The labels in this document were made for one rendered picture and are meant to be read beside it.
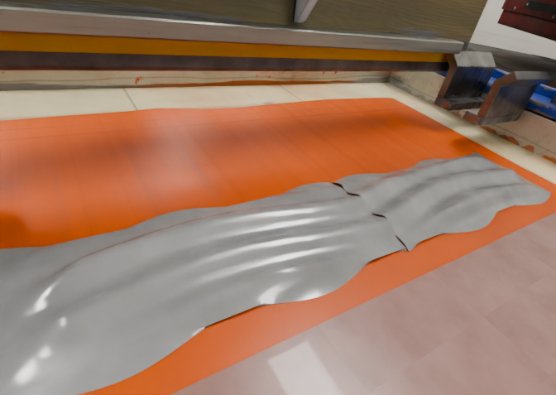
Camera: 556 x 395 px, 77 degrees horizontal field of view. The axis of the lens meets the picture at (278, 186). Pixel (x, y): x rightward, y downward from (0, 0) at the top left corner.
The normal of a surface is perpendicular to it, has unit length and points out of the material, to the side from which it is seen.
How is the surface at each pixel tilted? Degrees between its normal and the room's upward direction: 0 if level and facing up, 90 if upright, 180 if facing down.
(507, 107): 90
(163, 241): 31
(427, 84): 90
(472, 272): 0
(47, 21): 89
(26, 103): 0
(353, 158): 0
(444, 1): 89
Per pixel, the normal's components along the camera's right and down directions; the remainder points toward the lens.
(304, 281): 0.44, -0.22
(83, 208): 0.17, -0.82
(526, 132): -0.84, 0.17
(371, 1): 0.51, 0.54
